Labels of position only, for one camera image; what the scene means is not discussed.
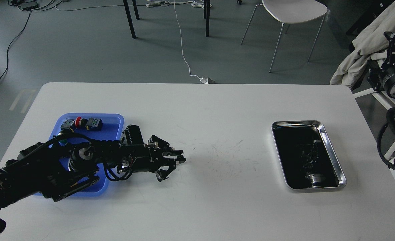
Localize white power adapter on floor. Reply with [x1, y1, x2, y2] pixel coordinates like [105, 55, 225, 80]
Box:
[199, 77, 215, 84]

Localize red emergency stop button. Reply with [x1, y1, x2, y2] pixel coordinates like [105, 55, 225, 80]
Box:
[60, 116, 88, 131]

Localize beige jacket on chair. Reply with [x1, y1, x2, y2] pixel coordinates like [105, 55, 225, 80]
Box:
[330, 1, 395, 89]

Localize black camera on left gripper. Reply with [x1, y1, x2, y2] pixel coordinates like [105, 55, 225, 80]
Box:
[121, 125, 144, 145]

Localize green push button switch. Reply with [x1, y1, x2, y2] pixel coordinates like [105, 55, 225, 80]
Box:
[57, 139, 68, 146]

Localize white chair with metal legs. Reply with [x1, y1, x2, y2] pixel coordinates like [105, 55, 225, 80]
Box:
[240, 0, 328, 73]

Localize white cable on floor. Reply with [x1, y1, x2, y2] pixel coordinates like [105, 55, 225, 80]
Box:
[55, 0, 213, 81]

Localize black table legs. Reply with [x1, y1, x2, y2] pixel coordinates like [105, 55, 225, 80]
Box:
[123, 0, 211, 39]

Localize black green contact block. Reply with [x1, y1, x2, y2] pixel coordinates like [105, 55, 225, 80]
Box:
[85, 117, 103, 131]

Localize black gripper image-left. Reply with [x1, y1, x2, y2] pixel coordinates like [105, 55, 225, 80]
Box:
[118, 135, 186, 182]

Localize black cable on floor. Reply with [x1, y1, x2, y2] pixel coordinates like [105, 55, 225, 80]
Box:
[0, 0, 39, 131]

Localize blue plastic tray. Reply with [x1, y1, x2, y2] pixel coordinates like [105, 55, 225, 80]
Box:
[48, 113, 124, 197]

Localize silver metal tray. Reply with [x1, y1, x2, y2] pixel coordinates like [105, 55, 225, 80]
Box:
[271, 120, 347, 192]

